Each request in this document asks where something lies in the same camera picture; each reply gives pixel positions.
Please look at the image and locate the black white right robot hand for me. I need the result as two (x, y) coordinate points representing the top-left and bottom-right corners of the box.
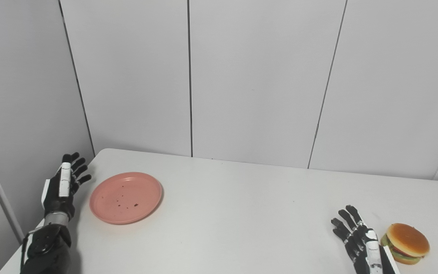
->
(331, 205), (401, 274)

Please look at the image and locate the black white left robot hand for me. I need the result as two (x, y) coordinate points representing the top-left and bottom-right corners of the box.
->
(41, 152), (92, 222)

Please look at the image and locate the toy hamburger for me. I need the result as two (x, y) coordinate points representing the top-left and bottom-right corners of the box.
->
(380, 223), (430, 265)

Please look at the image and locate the pink round plate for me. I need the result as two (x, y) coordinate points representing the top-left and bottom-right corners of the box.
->
(89, 172), (163, 225)

